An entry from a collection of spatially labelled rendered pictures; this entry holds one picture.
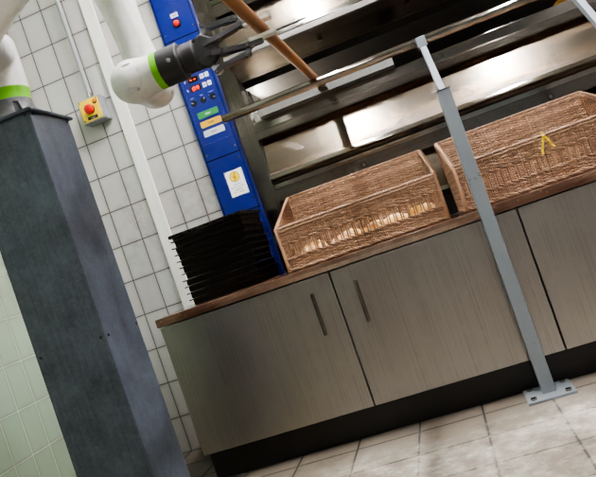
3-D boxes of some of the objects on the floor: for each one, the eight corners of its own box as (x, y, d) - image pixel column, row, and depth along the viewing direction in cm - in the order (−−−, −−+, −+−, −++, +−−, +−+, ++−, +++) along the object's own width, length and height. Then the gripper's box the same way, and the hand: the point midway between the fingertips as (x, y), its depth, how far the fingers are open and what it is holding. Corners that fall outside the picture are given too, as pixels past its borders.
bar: (333, 432, 243) (223, 115, 245) (710, 323, 219) (586, -28, 220) (319, 466, 213) (193, 103, 214) (756, 343, 188) (610, -65, 190)
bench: (253, 432, 284) (206, 298, 285) (901, 239, 237) (843, 79, 238) (209, 487, 229) (152, 321, 230) (1043, 251, 182) (967, 43, 183)
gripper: (179, 33, 174) (266, -5, 170) (200, 93, 174) (287, 58, 169) (167, 26, 167) (258, -13, 162) (189, 88, 167) (280, 51, 162)
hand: (260, 28), depth 166 cm, fingers closed on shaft, 3 cm apart
